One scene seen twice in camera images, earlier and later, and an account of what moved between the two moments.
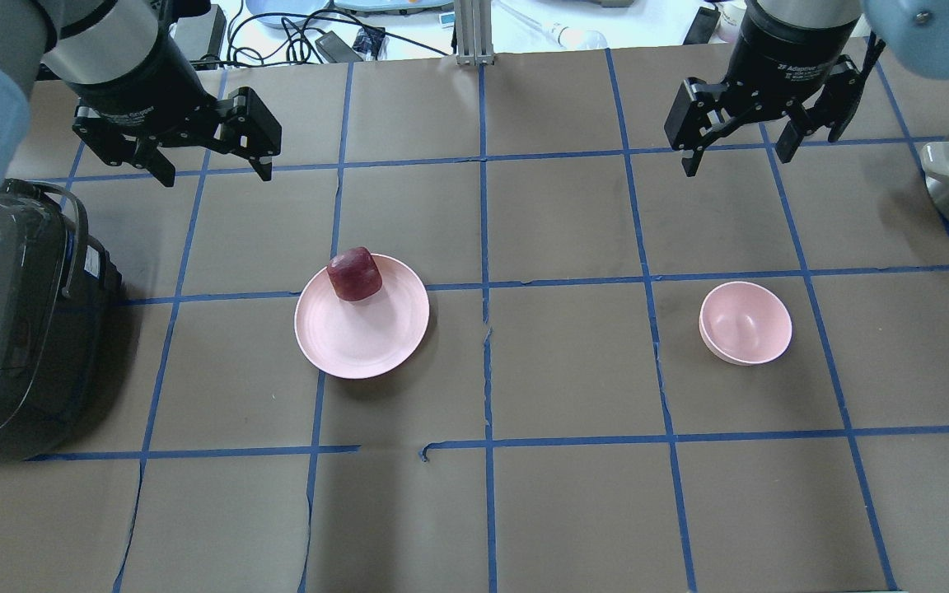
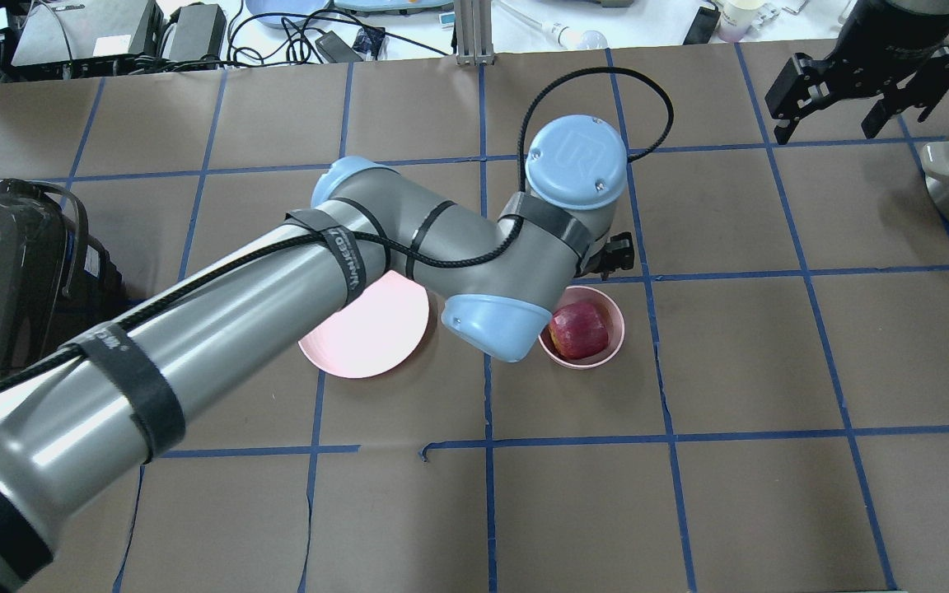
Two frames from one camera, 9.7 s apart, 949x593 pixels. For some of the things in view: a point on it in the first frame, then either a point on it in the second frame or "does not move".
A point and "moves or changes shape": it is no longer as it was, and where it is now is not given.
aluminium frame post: (474, 32) does not move
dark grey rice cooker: (35, 307) does not move
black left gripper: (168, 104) → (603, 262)
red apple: (354, 274) moves or changes shape
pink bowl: (745, 323) → (613, 316)
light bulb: (569, 38) does not move
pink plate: (366, 337) does not move
